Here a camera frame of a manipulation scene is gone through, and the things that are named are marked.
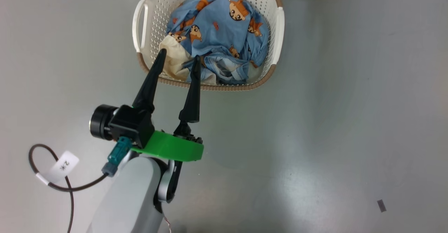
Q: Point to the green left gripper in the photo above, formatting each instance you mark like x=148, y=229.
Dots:
x=168, y=147

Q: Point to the cream cloth garment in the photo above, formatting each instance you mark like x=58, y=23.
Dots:
x=175, y=57

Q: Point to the blue cartoon print garment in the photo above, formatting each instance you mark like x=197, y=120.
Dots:
x=217, y=26
x=227, y=68

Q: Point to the cream perforated laundry basket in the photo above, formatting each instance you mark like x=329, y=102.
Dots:
x=157, y=1

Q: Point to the small grey floor marker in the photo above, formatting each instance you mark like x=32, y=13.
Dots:
x=381, y=205

